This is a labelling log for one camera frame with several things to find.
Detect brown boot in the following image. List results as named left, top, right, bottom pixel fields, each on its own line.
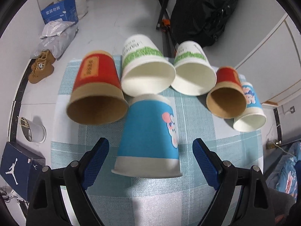
left=28, top=61, right=54, bottom=84
left=31, top=50, right=56, bottom=70

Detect brown boot near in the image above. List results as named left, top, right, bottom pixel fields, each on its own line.
left=28, top=61, right=54, bottom=84

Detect blue white paper cup far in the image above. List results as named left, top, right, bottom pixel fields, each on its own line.
left=233, top=82, right=267, bottom=132

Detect white green paper cup right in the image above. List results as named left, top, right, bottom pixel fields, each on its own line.
left=171, top=41, right=217, bottom=96

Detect grey plastic parcel bags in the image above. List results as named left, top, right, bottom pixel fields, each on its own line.
left=30, top=21, right=78, bottom=59

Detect blue cartoon paper cup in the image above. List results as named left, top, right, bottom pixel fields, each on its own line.
left=112, top=94, right=182, bottom=179

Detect blue patterned bedding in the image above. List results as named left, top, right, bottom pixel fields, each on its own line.
left=266, top=141, right=300, bottom=200

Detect black coat stand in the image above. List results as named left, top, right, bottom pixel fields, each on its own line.
left=156, top=0, right=176, bottom=58

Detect white green paper cup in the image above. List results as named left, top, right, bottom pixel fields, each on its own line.
left=171, top=41, right=217, bottom=96
left=120, top=34, right=176, bottom=97

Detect black backpack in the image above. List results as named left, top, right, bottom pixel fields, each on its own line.
left=170, top=0, right=238, bottom=47

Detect brown boot far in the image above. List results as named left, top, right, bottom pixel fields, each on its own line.
left=31, top=50, right=56, bottom=70

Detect small red kraft paper cup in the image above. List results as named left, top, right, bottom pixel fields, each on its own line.
left=206, top=66, right=247, bottom=119

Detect blue cardboard box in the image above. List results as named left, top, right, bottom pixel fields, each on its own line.
left=41, top=0, right=79, bottom=24

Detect teal checked tablecloth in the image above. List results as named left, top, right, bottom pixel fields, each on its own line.
left=51, top=60, right=263, bottom=225

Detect navy Jordan shoe box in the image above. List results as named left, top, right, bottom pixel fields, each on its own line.
left=1, top=142, right=45, bottom=202

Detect white green paper cup left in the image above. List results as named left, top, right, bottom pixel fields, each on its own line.
left=120, top=34, right=176, bottom=97

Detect wall power socket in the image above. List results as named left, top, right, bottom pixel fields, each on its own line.
left=290, top=106, right=295, bottom=114

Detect large red kraft paper cup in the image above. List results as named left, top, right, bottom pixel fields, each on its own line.
left=66, top=50, right=128, bottom=125

